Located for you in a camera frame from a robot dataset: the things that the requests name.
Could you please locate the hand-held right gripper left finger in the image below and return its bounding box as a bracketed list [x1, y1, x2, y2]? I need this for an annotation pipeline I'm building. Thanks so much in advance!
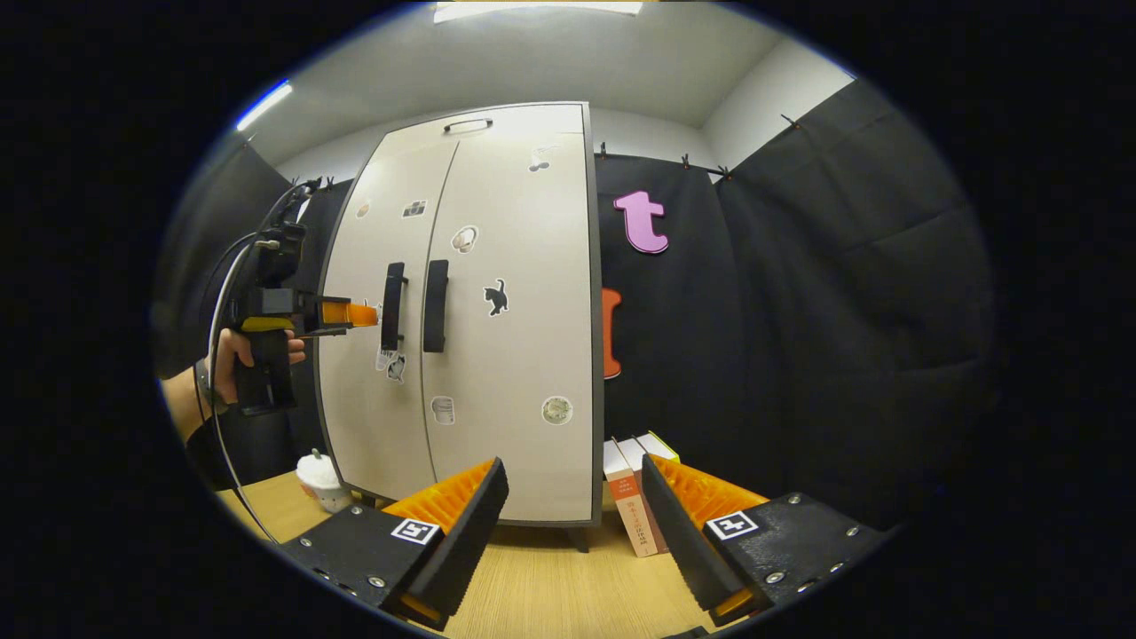
[275, 457, 511, 633]

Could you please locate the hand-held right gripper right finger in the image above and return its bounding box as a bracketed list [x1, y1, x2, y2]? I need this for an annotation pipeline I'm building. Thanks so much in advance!
[641, 454, 888, 627]

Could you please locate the white cabinet door phone sticker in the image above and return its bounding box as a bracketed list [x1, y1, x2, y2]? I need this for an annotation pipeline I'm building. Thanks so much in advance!
[317, 140, 461, 502]

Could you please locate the white cabinet door cat sticker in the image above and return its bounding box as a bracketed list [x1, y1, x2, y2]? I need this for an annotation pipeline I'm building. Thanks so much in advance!
[420, 131, 596, 525]

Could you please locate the white shoe cabinet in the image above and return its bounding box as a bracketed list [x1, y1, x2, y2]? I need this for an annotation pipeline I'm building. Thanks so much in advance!
[315, 100, 606, 553]

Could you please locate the brown book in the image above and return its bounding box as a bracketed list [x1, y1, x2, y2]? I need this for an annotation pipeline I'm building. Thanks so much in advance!
[621, 435, 673, 556]

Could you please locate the orange and white book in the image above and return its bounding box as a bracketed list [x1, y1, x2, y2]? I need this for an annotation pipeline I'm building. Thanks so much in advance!
[603, 438, 659, 558]

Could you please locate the white book yellow edge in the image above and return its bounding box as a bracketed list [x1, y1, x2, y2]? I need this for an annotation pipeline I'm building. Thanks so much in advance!
[635, 430, 682, 464]

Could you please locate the black wristband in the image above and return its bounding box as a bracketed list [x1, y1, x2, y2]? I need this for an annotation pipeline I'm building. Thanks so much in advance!
[195, 358, 225, 411]

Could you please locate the white lidded cup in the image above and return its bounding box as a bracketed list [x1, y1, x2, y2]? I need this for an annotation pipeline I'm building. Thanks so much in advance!
[295, 449, 353, 515]

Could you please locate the ceiling light panel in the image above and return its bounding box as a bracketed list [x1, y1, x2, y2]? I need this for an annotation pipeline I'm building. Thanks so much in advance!
[432, 0, 644, 25]
[234, 80, 295, 133]

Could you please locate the black door handle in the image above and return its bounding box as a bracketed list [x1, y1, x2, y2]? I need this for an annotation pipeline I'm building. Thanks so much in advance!
[422, 259, 450, 354]
[380, 261, 409, 352]

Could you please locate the grey cable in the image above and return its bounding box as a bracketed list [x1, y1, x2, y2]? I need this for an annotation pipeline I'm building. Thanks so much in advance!
[207, 235, 278, 542]

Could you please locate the black cable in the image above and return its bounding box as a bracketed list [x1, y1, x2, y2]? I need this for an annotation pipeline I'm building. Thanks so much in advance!
[257, 176, 322, 233]

